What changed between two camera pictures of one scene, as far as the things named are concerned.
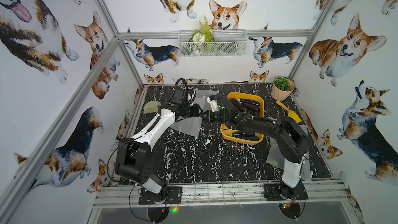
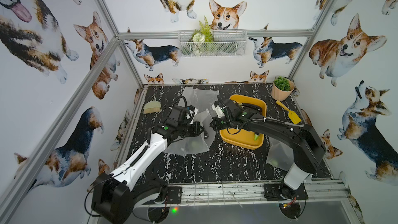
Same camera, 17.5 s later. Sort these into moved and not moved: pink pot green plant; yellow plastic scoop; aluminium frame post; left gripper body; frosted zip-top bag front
Moved: left gripper body
Not moved: pink pot green plant; yellow plastic scoop; aluminium frame post; frosted zip-top bag front
